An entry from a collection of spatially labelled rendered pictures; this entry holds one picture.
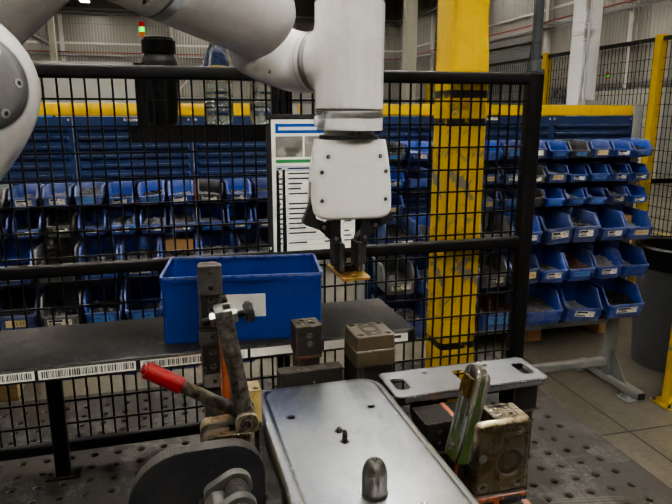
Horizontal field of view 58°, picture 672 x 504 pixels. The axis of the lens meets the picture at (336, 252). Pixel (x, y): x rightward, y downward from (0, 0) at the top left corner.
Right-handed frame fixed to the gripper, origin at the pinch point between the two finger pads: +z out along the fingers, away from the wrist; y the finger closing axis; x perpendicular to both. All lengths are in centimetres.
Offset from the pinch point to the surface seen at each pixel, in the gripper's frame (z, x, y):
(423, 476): 27.4, -10.2, 7.3
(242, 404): 18.8, -1.0, -14.5
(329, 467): 27.4, -4.9, -3.8
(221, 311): 6.0, -0.9, -16.7
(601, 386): 127, 180, 201
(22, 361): 25, 37, -48
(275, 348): 25.5, 33.1, -4.2
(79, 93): -40, 640, -106
